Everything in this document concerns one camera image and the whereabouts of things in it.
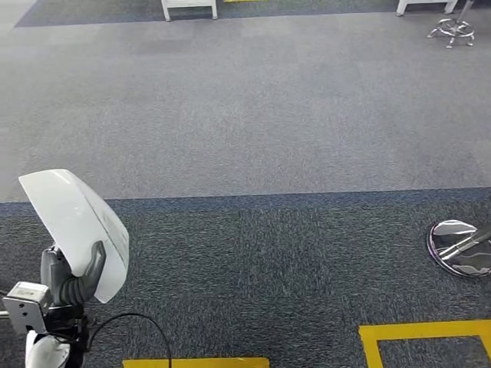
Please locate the chrome round base stand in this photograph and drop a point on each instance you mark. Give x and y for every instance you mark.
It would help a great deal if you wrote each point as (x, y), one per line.
(452, 228)

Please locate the chrome star chair base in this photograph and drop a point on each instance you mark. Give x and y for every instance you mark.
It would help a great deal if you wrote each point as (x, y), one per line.
(455, 28)

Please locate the white curved car body part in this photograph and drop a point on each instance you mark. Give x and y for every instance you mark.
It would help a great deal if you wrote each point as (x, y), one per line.
(69, 213)

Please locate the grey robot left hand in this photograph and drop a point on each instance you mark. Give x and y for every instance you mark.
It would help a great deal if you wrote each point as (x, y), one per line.
(84, 287)

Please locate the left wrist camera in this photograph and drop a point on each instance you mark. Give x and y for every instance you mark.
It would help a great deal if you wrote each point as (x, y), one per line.
(26, 307)

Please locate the white desk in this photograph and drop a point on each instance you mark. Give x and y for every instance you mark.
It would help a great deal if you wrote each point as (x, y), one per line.
(421, 4)
(188, 4)

